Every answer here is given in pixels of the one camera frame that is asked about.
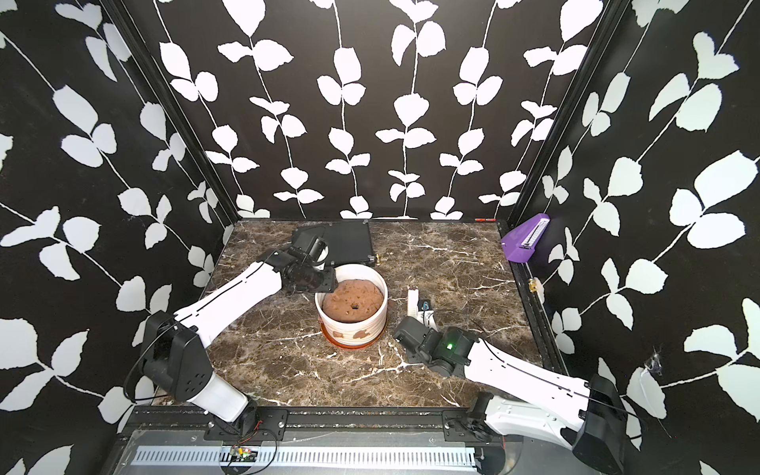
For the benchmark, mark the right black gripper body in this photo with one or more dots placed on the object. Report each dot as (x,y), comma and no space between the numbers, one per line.
(412,359)

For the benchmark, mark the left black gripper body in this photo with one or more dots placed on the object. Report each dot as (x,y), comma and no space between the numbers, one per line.
(319,279)

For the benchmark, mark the white ceramic pot with mud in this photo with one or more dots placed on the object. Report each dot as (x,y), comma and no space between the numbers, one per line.
(355,314)

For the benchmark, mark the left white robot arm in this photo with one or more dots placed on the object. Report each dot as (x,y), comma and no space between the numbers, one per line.
(174,350)

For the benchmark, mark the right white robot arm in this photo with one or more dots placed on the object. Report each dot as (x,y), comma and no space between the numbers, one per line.
(586,417)

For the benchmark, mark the black hard case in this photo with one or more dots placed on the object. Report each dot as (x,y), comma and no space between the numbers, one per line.
(348,241)

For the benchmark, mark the black front mounting rail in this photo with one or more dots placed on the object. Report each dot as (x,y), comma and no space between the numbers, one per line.
(455,425)

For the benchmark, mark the purple wall bracket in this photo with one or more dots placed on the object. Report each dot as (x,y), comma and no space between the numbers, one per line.
(519,244)

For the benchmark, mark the white slotted cable duct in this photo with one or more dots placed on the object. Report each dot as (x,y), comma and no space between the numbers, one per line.
(436,458)

